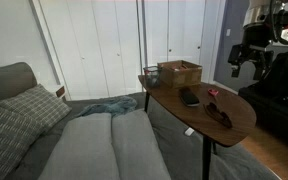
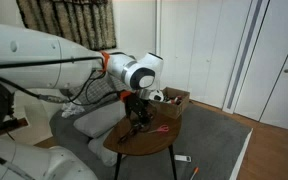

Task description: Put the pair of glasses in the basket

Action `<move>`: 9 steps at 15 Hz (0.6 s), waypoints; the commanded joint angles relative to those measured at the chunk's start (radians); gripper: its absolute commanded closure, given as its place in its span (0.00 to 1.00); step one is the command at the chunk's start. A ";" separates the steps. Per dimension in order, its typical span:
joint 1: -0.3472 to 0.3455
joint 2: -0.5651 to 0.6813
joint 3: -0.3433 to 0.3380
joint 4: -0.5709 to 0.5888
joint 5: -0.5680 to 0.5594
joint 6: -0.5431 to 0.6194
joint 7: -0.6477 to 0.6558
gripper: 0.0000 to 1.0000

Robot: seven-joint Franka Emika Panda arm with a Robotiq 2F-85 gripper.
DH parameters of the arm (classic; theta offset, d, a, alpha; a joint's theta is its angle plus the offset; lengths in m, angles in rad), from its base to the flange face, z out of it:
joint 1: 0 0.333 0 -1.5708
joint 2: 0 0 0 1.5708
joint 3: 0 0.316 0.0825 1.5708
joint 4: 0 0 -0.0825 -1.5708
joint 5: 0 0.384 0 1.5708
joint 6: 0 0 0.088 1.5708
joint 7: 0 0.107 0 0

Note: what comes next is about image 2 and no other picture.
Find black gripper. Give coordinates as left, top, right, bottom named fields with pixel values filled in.
left=124, top=94, right=154, bottom=135

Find round wooden side table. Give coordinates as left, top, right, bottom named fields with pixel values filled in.
left=102, top=99, right=184, bottom=180

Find white black round object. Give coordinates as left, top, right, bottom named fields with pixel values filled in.
left=149, top=88, right=165, bottom=103

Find brown cardboard box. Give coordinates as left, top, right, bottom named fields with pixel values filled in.
left=149, top=86, right=191, bottom=120

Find grey pillow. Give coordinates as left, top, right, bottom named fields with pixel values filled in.
left=72, top=100, right=127, bottom=139

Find white pillow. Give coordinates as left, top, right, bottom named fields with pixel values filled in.
left=87, top=135, right=119, bottom=168

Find checked grey cushion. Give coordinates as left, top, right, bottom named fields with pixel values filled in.
left=67, top=73, right=132, bottom=105

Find white remote control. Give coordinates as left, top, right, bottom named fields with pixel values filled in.
left=174, top=154, right=193, bottom=164

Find crumpled white cloth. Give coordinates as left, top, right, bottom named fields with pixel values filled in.
left=61, top=101, right=86, bottom=119

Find grey floor rug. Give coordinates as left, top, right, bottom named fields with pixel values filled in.
left=49, top=101, right=253, bottom=180

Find white low cabinet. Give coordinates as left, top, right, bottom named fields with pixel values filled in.
left=3, top=89, right=67, bottom=146

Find red handled scissors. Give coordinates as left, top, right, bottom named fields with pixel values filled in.
left=146, top=124, right=170, bottom=135

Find orange cable clamp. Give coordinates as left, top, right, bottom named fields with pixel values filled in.
left=100, top=50, right=111, bottom=73
left=119, top=90, right=133, bottom=102

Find orange handled screwdriver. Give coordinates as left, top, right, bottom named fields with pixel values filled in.
left=189, top=166, right=200, bottom=180

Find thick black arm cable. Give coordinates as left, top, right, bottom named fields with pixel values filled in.
left=0, top=72, right=127, bottom=108

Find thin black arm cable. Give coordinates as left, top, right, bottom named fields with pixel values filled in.
left=0, top=55, right=106, bottom=71

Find shaggy brown wall hanging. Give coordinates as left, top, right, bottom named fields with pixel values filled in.
left=15, top=0, right=118, bottom=51

